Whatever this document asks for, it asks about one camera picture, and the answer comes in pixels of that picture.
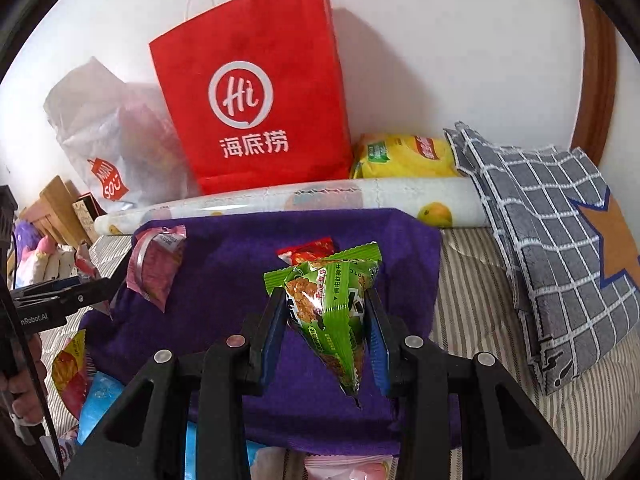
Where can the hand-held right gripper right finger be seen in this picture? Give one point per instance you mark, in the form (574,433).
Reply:
(376,340)

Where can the blue tissue pack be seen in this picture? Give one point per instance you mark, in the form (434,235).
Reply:
(102,395)

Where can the large yellow snack bag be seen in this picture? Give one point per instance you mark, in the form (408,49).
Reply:
(400,157)

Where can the green snack packet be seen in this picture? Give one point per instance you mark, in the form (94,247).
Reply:
(330,320)

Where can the pale pink snack packet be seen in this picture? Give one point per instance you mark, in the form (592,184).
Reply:
(350,470)

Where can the striped bed sheet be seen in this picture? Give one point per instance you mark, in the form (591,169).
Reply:
(475,360)

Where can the grey checked cloth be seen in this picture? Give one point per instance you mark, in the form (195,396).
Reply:
(540,240)

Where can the red and yellow snack packet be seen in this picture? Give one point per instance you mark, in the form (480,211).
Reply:
(70,375)

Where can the plush toy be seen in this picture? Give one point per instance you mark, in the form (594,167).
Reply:
(50,260)

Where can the person's left hand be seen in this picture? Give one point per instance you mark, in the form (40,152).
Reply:
(22,380)

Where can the wooden furniture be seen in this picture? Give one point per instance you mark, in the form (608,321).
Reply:
(55,205)

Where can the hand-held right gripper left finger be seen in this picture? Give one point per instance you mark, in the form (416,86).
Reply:
(275,332)

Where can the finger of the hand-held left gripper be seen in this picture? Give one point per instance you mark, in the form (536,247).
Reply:
(95,290)

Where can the purple fabric storage box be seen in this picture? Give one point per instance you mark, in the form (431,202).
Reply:
(230,260)

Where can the brown wooden frame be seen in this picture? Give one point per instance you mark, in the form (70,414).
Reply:
(597,85)

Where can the red paper bag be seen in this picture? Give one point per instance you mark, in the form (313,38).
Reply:
(250,60)

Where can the white plastic bag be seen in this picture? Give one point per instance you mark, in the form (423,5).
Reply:
(100,125)

